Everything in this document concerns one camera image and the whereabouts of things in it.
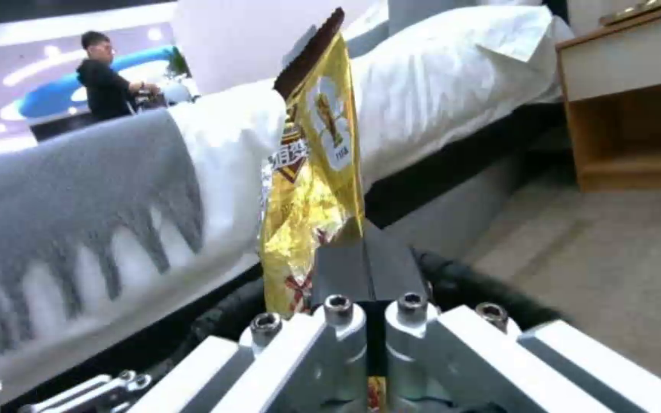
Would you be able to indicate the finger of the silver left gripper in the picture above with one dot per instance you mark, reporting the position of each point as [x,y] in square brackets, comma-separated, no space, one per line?
[107,389]

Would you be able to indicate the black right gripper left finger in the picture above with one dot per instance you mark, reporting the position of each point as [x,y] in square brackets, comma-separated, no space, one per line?
[342,275]

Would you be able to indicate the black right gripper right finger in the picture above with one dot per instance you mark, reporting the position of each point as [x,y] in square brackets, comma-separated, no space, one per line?
[393,275]

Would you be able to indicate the yellow snack wrapper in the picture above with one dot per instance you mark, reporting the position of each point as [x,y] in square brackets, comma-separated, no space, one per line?
[319,172]

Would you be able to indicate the white bed duvet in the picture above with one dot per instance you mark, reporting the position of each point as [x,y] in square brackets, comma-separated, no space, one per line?
[233,172]

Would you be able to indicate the grey fringed blanket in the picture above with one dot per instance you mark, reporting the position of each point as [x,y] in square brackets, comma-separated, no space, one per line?
[78,180]

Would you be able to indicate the white pillow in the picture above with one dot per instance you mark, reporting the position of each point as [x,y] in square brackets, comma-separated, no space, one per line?
[457,64]

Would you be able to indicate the green plant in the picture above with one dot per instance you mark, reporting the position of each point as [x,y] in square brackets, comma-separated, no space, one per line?
[178,64]

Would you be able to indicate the wooden nightstand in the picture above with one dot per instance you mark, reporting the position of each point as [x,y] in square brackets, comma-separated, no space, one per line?
[634,107]

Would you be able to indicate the blue curved display structure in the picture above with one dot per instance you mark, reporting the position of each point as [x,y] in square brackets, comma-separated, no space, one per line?
[61,88]

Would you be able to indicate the person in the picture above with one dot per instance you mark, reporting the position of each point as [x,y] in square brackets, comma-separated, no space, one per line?
[101,81]

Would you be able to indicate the gold object on nightstand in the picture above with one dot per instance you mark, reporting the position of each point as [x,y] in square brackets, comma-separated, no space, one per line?
[646,13]

